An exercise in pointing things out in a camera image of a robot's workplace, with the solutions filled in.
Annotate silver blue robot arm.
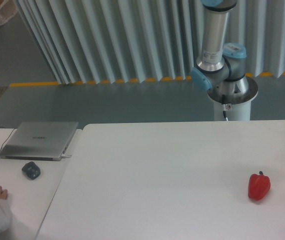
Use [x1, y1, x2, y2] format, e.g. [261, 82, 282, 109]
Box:
[190, 0, 246, 91]

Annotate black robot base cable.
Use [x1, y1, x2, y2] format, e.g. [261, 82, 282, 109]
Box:
[221, 93, 230, 122]

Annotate corrugated white partition screen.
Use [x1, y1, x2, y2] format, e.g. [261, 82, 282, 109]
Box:
[15, 0, 285, 84]

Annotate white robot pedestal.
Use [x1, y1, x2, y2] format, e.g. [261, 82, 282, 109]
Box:
[207, 76, 258, 121]

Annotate silver closed laptop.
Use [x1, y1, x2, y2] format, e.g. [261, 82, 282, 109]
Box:
[0, 121, 79, 161]

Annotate red bell pepper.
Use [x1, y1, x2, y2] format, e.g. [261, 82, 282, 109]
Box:
[247, 171, 271, 201]

